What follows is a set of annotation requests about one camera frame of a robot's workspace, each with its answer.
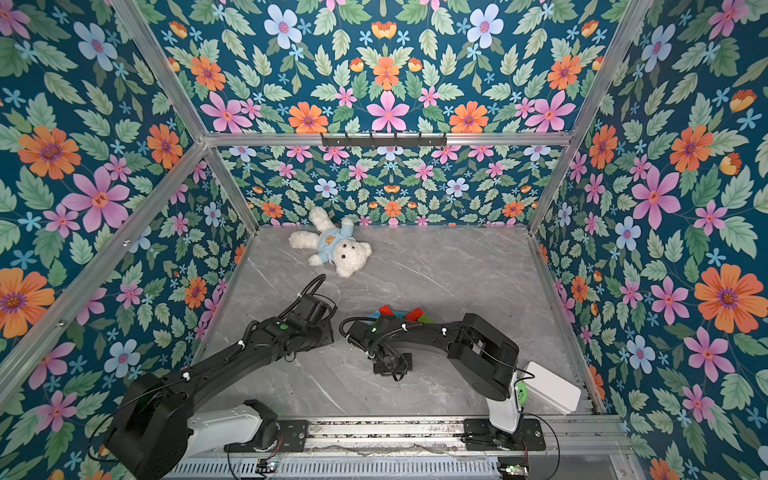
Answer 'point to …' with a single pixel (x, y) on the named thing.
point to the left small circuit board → (265, 466)
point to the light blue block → (375, 315)
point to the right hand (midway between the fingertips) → (394, 367)
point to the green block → (425, 319)
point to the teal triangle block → (400, 314)
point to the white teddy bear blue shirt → (335, 244)
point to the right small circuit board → (513, 467)
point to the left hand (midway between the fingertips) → (334, 333)
